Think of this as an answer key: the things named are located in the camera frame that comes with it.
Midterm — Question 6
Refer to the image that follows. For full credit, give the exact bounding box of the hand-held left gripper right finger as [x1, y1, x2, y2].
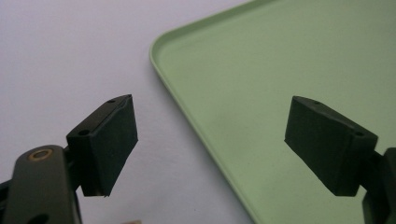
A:
[284, 95, 379, 197]

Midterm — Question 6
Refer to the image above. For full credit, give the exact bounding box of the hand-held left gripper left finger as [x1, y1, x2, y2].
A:
[65, 93, 139, 198]

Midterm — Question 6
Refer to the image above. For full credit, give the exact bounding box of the light green plastic tray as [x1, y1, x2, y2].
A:
[148, 0, 396, 224]

